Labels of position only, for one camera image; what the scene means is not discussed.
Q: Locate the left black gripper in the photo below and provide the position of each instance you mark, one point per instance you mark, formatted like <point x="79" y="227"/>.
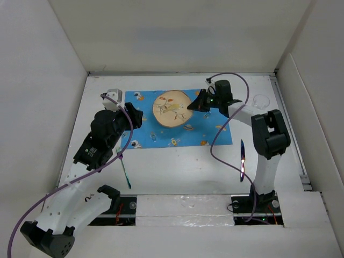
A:
<point x="135" y="115"/>

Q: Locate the clear drinking glass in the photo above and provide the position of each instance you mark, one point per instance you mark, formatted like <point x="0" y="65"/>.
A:
<point x="261" y="101"/>

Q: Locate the iridescent knife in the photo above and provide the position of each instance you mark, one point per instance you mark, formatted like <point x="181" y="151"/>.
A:
<point x="242" y="161"/>

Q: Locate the blue space-print cloth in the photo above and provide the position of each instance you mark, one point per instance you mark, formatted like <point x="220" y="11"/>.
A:
<point x="202" y="129"/>

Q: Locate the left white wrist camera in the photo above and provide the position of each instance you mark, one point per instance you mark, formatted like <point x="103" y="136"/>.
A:
<point x="114" y="94"/>

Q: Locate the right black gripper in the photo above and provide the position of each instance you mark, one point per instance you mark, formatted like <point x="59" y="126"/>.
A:
<point x="198" y="104"/>

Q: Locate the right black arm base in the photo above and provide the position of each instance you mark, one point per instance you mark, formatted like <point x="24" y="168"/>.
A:
<point x="262" y="210"/>

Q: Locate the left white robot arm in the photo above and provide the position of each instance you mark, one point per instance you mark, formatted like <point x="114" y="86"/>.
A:
<point x="53" y="231"/>

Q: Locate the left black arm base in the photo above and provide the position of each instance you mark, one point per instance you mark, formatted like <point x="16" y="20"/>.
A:
<point x="122" y="214"/>

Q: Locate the iridescent fork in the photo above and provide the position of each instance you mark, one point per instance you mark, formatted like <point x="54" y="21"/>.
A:
<point x="118" y="150"/>

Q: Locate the round bird-pattern plate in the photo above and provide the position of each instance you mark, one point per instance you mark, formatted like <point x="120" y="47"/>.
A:
<point x="170" y="109"/>

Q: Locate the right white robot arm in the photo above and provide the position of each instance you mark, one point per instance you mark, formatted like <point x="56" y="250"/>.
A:
<point x="270" y="135"/>

